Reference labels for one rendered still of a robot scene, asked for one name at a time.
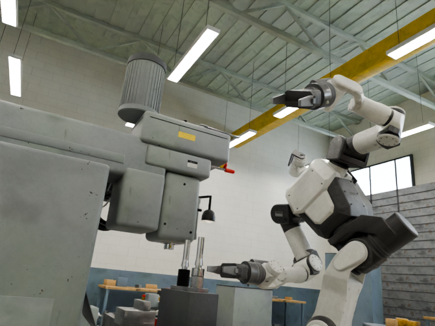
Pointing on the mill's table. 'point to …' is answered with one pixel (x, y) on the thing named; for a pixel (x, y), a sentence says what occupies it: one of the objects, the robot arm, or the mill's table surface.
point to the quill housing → (177, 209)
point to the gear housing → (178, 162)
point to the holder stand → (187, 306)
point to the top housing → (183, 137)
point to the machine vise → (136, 314)
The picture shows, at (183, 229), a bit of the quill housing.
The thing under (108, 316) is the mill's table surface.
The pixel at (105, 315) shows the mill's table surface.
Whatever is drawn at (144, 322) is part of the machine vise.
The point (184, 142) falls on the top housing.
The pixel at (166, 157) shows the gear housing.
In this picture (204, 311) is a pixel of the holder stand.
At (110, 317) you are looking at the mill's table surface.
